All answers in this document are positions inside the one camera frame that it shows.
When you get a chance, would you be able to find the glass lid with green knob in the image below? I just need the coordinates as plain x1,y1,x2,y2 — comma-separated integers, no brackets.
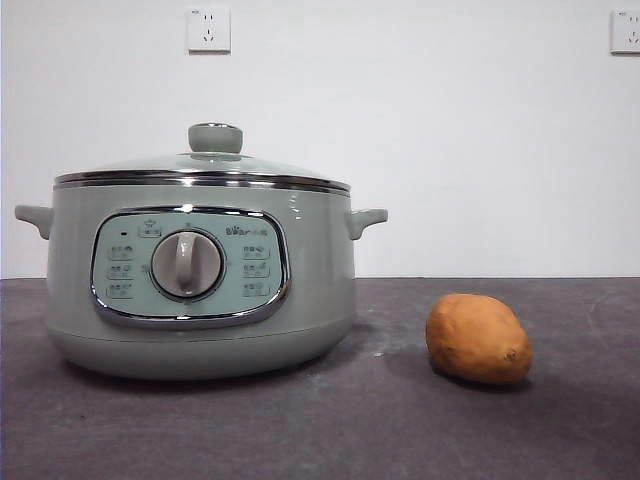
53,122,352,194

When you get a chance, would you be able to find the brown potato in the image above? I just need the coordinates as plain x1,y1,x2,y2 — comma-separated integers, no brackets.
425,293,534,385

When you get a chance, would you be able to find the pale green electric pot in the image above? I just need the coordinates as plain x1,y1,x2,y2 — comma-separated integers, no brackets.
13,175,389,382

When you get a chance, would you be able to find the white wall socket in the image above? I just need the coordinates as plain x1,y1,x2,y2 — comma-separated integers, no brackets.
609,9,640,56
187,6,233,55

